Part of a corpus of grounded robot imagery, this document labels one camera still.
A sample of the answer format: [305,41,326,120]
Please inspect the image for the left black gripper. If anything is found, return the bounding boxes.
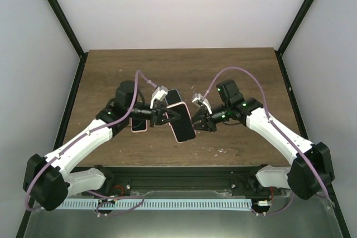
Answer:
[128,100,181,128]

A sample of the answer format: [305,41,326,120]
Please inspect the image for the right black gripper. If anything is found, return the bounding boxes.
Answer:
[186,102,230,133]

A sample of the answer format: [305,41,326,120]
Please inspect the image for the phone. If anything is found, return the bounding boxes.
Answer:
[131,118,148,133]
[167,101,196,143]
[165,89,182,105]

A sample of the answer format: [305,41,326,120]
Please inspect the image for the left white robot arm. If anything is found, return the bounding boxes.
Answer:
[23,80,181,211]

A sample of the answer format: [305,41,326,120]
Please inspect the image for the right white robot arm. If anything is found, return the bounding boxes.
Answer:
[191,80,335,200]

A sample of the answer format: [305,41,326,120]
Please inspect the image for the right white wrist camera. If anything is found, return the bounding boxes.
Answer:
[191,93,212,114]

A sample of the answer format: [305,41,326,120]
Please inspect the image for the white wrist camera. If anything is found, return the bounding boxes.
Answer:
[150,86,168,109]
[191,93,212,114]

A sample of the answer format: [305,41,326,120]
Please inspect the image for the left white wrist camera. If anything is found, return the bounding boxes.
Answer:
[150,86,168,109]

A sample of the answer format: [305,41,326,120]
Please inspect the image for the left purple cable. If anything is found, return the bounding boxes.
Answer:
[25,70,161,218]

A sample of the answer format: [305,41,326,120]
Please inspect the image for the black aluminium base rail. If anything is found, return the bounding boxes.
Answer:
[97,166,281,198]

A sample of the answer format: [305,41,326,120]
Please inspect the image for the light blue slotted cable duct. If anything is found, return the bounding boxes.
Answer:
[58,198,252,211]

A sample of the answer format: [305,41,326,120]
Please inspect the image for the left black table edge rail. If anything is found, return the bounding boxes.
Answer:
[53,52,89,150]

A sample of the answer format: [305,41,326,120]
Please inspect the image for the right black frame post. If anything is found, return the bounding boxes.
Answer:
[277,0,315,55]

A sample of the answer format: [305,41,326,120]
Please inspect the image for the black frame post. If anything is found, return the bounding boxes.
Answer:
[277,0,315,55]
[47,0,85,58]

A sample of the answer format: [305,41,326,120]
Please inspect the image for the left black frame post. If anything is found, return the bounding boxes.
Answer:
[47,0,85,58]

